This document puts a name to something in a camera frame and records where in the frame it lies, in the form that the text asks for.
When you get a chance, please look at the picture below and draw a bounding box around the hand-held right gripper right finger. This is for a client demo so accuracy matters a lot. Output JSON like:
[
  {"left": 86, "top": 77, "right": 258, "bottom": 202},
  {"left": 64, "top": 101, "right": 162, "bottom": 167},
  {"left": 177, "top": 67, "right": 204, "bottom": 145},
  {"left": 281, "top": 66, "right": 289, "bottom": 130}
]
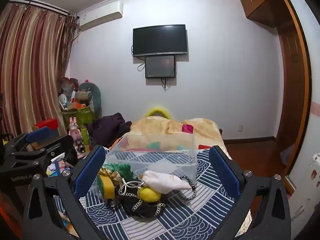
[{"left": 209, "top": 145, "right": 292, "bottom": 240}]

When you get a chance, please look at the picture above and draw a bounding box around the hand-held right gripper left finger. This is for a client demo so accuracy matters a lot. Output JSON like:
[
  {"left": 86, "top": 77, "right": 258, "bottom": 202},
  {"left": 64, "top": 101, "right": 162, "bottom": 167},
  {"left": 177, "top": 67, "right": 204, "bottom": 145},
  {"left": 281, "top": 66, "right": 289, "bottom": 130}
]
[{"left": 23, "top": 145, "right": 106, "bottom": 240}]

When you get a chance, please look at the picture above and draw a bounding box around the pink rabbit toy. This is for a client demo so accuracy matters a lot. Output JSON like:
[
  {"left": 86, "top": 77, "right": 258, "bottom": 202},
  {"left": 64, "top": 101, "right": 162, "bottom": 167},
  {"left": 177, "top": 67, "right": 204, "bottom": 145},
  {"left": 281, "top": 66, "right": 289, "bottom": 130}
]
[{"left": 68, "top": 117, "right": 83, "bottom": 141}]

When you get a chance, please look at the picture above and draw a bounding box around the white air conditioner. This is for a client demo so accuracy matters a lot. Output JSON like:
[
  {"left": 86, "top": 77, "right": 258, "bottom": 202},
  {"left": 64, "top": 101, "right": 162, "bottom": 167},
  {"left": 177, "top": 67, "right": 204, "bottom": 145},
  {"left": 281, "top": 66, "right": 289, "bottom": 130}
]
[{"left": 78, "top": 1, "right": 124, "bottom": 30}]

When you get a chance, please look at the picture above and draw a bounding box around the yellow chair back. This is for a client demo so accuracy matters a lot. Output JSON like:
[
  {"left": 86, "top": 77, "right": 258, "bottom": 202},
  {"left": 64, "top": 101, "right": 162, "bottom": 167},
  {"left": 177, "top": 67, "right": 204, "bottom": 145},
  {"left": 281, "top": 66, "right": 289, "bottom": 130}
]
[{"left": 145, "top": 106, "right": 172, "bottom": 119}]

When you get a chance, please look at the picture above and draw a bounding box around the white cloth pouch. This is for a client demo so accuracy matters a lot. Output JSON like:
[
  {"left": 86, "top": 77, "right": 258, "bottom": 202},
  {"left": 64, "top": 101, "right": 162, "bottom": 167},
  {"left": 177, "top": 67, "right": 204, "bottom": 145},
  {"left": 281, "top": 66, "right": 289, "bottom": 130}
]
[{"left": 142, "top": 170, "right": 192, "bottom": 194}]

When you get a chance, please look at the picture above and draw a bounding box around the wooden wardrobe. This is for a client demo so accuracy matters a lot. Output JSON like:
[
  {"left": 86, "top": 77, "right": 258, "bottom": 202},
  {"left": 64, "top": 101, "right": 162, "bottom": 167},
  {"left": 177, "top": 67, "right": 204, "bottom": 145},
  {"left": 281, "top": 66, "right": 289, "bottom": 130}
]
[{"left": 239, "top": 0, "right": 312, "bottom": 182}]

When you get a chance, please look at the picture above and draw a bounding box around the red box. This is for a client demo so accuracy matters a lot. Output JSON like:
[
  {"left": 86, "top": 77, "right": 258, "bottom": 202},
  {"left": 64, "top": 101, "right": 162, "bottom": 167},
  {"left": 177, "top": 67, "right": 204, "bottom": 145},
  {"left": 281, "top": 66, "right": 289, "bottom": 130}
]
[{"left": 33, "top": 119, "right": 59, "bottom": 131}]

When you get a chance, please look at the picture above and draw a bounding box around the small black wall monitor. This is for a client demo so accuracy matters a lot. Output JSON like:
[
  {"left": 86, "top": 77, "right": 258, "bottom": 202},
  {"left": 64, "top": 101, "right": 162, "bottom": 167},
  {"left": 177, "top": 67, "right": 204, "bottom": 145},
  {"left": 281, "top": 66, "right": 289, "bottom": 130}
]
[{"left": 145, "top": 55, "right": 177, "bottom": 79}]

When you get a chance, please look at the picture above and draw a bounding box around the dark purple cloth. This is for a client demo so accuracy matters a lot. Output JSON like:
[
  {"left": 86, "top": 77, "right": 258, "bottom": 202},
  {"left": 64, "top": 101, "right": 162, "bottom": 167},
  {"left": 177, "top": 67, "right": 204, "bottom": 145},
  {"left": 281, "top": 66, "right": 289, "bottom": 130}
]
[{"left": 86, "top": 112, "right": 132, "bottom": 148}]

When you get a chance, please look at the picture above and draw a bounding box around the orange patterned blanket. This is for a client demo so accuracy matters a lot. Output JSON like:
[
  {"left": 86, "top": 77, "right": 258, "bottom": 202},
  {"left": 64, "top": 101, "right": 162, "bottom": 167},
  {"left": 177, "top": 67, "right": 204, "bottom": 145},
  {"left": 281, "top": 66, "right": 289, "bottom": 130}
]
[{"left": 110, "top": 117, "right": 226, "bottom": 153}]

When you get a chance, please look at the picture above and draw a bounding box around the curtain rail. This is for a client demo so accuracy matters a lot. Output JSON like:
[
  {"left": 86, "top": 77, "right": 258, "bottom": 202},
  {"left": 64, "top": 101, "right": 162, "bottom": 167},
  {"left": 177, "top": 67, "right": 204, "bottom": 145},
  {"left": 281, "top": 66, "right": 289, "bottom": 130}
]
[{"left": 10, "top": 0, "right": 71, "bottom": 16}]

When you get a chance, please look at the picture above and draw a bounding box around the grey roll pillow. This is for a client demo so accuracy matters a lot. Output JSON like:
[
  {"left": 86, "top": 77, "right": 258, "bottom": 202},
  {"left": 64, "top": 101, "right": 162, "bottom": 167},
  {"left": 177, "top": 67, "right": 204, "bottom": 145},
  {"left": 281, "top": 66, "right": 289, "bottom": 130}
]
[{"left": 75, "top": 90, "right": 93, "bottom": 101}]

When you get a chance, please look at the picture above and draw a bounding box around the green scrunchie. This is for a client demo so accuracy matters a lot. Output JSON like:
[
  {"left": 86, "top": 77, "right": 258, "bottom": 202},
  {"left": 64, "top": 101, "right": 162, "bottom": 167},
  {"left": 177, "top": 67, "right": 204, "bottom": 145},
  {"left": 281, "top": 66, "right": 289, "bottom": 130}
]
[{"left": 102, "top": 163, "right": 137, "bottom": 180}]

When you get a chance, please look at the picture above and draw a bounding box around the wall-mounted black television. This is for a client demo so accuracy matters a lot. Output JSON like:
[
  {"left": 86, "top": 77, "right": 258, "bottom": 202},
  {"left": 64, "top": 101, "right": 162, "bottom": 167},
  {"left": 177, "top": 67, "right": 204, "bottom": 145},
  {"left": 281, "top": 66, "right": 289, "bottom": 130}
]
[{"left": 132, "top": 24, "right": 188, "bottom": 57}]

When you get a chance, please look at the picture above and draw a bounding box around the black cloth with chain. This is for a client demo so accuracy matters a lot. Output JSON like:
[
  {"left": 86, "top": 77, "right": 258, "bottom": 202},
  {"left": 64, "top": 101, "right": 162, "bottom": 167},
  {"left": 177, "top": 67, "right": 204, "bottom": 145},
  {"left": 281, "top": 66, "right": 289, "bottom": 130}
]
[{"left": 120, "top": 189, "right": 167, "bottom": 218}]

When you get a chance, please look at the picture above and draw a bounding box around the yellow and green sponge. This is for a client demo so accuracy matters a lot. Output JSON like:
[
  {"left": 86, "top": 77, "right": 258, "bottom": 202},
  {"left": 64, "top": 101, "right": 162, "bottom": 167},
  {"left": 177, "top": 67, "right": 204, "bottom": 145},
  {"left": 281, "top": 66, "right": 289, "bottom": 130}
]
[{"left": 97, "top": 174, "right": 117, "bottom": 198}]

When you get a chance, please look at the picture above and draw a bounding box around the yellow lemon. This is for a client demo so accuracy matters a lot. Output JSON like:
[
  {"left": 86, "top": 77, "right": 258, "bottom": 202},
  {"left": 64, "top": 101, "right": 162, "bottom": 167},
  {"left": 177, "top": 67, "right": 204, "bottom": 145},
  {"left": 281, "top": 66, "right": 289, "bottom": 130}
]
[{"left": 138, "top": 186, "right": 161, "bottom": 203}]

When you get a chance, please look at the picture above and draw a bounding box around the striped red and beige curtain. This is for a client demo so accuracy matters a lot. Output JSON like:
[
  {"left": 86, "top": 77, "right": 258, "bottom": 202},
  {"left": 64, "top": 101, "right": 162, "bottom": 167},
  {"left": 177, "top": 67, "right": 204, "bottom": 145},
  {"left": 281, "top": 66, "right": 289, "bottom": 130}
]
[{"left": 0, "top": 2, "right": 77, "bottom": 140}]

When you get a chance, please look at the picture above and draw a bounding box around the green bottle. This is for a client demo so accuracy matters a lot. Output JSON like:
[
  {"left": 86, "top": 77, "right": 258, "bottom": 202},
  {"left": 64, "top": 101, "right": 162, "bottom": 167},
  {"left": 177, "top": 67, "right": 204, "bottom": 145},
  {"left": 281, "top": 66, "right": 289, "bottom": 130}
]
[{"left": 80, "top": 127, "right": 90, "bottom": 145}]

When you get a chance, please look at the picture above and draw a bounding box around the green storage box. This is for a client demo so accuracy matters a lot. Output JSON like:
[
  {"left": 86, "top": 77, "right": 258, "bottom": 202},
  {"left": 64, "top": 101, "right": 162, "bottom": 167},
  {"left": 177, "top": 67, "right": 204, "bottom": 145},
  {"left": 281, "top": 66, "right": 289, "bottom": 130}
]
[{"left": 62, "top": 106, "right": 96, "bottom": 131}]

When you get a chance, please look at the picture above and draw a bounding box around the white cord loop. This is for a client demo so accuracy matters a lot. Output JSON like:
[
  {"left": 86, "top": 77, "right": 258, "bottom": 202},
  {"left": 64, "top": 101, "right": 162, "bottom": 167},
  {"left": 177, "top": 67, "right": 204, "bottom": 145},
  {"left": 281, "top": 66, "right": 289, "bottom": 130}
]
[{"left": 118, "top": 179, "right": 145, "bottom": 196}]

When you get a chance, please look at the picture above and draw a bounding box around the clear plastic box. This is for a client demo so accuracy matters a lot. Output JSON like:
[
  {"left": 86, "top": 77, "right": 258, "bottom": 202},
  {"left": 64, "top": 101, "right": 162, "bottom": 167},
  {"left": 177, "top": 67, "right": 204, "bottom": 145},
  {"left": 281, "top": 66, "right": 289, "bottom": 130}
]
[{"left": 105, "top": 133, "right": 198, "bottom": 181}]

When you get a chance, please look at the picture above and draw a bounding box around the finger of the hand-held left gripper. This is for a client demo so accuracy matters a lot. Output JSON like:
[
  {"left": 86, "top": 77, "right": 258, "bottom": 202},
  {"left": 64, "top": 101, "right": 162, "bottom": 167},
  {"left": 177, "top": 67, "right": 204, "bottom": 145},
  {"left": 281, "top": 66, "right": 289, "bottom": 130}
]
[
  {"left": 12, "top": 135, "right": 78, "bottom": 171},
  {"left": 4, "top": 126, "right": 51, "bottom": 153}
]

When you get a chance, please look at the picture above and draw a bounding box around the olive yellow scrunchie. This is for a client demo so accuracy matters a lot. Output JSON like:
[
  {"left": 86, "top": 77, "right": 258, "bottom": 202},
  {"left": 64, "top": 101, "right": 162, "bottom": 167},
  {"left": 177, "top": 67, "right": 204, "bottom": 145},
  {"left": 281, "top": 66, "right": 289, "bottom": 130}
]
[{"left": 99, "top": 168, "right": 123, "bottom": 183}]

